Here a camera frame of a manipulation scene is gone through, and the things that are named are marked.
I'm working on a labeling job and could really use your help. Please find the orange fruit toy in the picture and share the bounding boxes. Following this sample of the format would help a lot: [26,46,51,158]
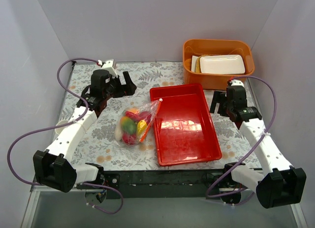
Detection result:
[129,108,139,114]

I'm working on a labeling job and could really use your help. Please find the red chili pepper toy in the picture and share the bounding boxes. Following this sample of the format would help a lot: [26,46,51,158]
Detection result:
[125,111,141,122]

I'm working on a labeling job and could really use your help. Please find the clear zip top bag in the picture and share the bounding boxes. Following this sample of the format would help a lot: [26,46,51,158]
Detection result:
[114,98,163,146]

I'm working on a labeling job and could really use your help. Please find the green orange mango toy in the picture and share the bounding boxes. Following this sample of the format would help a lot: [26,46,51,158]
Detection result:
[120,116,137,134]

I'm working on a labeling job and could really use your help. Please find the yellow corn toy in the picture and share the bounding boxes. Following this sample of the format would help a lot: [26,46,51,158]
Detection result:
[136,120,147,137]

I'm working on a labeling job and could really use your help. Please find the red apple toy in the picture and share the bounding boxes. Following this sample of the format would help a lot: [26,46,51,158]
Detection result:
[122,133,138,145]

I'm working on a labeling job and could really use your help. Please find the red pomegranate toy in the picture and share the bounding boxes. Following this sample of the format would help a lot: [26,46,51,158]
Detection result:
[139,111,152,124]

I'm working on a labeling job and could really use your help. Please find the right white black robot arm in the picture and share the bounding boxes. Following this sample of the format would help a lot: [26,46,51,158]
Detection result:
[209,84,307,208]

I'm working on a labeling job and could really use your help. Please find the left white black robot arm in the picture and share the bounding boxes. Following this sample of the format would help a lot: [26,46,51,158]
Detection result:
[33,69,136,193]

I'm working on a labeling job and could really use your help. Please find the white rectangular plate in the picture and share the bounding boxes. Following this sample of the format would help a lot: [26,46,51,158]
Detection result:
[199,55,246,74]

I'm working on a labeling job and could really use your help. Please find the orange plastic bin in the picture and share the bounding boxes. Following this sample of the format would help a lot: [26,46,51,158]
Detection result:
[183,39,255,90]

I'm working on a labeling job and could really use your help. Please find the yellow plates in bin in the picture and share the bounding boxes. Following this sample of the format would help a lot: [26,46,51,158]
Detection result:
[191,55,204,73]

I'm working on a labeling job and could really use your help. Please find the red plastic tray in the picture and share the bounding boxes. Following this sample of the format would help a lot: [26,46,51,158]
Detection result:
[150,84,222,166]

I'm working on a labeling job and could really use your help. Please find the white cup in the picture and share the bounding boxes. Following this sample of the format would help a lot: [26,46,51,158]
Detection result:
[54,120,70,135]

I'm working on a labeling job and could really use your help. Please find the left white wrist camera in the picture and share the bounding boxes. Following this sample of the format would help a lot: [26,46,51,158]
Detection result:
[97,59,117,76]

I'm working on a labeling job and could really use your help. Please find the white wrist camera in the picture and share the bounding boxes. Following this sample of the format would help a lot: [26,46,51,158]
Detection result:
[227,79,244,87]
[97,59,117,76]

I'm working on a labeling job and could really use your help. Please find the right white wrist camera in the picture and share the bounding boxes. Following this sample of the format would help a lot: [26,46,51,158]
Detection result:
[227,79,244,87]

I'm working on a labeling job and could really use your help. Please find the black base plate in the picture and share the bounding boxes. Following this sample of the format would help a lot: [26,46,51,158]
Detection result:
[101,169,223,198]

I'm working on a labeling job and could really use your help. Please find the aluminium frame rail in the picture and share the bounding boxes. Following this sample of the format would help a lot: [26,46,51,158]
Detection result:
[32,184,244,194]

